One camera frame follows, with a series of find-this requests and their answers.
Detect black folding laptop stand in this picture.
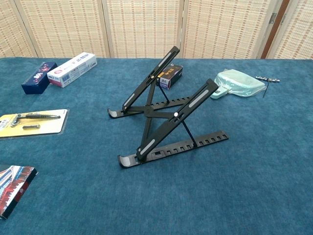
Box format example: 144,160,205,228
107,45,230,169

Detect small black gold box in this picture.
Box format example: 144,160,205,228
156,62,184,91

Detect mint green bagged dustpan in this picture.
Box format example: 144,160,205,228
210,68,266,100

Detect bamboo folding screen panel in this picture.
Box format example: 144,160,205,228
182,0,278,59
101,0,185,59
13,0,114,59
266,0,313,60
0,0,42,59

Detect white toothpaste box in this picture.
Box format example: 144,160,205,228
46,52,98,88

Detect yellow razor blister pack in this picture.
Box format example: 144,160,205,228
0,109,70,140

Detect metal drill bit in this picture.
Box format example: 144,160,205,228
255,75,281,83

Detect navy blue patterned box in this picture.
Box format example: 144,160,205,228
21,61,58,95

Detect red blue illustrated book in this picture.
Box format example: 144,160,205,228
0,165,39,220

